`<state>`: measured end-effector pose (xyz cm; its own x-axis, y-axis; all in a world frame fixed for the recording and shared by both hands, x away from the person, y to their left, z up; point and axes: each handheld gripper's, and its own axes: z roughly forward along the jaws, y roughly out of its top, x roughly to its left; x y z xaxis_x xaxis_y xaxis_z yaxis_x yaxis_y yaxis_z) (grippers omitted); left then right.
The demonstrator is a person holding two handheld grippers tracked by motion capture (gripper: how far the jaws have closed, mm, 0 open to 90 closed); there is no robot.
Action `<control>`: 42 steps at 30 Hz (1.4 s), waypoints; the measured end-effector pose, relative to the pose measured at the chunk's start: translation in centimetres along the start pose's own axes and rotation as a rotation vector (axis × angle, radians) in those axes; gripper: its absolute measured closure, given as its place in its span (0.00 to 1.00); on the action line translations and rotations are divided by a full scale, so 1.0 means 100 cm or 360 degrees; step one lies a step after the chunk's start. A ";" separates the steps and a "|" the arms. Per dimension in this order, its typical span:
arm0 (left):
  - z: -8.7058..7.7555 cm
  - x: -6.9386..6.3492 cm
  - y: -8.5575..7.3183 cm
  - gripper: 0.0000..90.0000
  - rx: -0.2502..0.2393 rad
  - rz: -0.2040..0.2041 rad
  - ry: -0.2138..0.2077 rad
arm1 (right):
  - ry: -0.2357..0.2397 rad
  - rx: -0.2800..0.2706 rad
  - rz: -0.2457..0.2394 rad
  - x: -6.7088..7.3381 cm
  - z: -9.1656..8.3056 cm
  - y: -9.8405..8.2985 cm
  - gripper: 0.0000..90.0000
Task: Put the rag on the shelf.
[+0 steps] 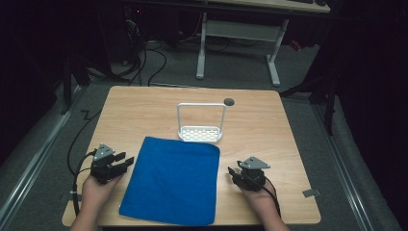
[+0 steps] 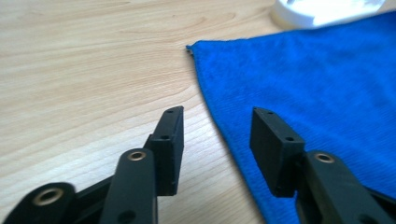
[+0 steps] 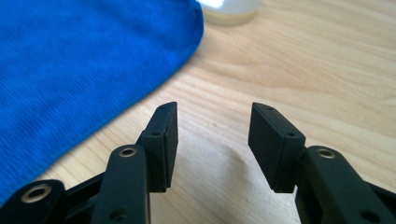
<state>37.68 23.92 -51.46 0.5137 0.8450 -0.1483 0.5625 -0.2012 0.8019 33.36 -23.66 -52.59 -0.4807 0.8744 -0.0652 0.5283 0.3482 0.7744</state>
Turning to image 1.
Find blue cloth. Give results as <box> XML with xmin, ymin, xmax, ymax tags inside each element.
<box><xmin>118</xmin><ymin>136</ymin><xmax>221</xmax><ymax>227</ymax></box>

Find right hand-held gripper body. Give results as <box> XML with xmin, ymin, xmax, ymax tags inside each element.
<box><xmin>236</xmin><ymin>156</ymin><xmax>271</xmax><ymax>193</ymax></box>

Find grey tape piece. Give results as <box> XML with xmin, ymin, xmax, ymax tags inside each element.
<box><xmin>302</xmin><ymin>188</ymin><xmax>322</xmax><ymax>198</ymax></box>

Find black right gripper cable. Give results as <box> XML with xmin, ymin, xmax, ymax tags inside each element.
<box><xmin>250</xmin><ymin>175</ymin><xmax>283</xmax><ymax>219</ymax></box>

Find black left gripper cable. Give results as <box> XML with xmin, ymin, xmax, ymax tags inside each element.
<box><xmin>66</xmin><ymin>109</ymin><xmax>103</xmax><ymax>217</ymax></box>

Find black computer tower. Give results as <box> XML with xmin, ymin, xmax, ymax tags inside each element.
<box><xmin>101</xmin><ymin>4</ymin><xmax>147</xmax><ymax>65</ymax></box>

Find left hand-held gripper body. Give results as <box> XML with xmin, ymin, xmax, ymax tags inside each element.
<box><xmin>89</xmin><ymin>143</ymin><xmax>118</xmax><ymax>186</ymax></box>

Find black floor cables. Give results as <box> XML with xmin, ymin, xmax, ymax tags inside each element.
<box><xmin>86</xmin><ymin>39</ymin><xmax>206</xmax><ymax>87</ymax></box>

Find white rack with tall handle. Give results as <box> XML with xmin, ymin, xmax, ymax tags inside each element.
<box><xmin>176</xmin><ymin>102</ymin><xmax>227</xmax><ymax>143</ymax></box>

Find white-legged wooden desk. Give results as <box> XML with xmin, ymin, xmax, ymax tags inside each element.
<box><xmin>195</xmin><ymin>0</ymin><xmax>332</xmax><ymax>88</ymax></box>

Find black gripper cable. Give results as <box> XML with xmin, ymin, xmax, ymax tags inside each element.
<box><xmin>66</xmin><ymin>109</ymin><xmax>103</xmax><ymax>217</ymax></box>
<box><xmin>250</xmin><ymin>175</ymin><xmax>283</xmax><ymax>219</ymax></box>

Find metal floor rail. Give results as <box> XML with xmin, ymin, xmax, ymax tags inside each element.
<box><xmin>0</xmin><ymin>85</ymin><xmax>85</xmax><ymax>225</ymax></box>
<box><xmin>312</xmin><ymin>102</ymin><xmax>374</xmax><ymax>231</ymax></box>

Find person's left hand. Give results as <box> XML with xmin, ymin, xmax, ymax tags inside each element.
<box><xmin>81</xmin><ymin>172</ymin><xmax>125</xmax><ymax>210</ymax></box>

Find person's right hand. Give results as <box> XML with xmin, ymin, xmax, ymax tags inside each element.
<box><xmin>238</xmin><ymin>181</ymin><xmax>281</xmax><ymax>220</ymax></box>

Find black metal stand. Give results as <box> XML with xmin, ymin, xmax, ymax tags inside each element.
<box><xmin>279</xmin><ymin>71</ymin><xmax>341</xmax><ymax>136</ymax></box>
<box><xmin>59</xmin><ymin>56</ymin><xmax>92</xmax><ymax>116</ymax></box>

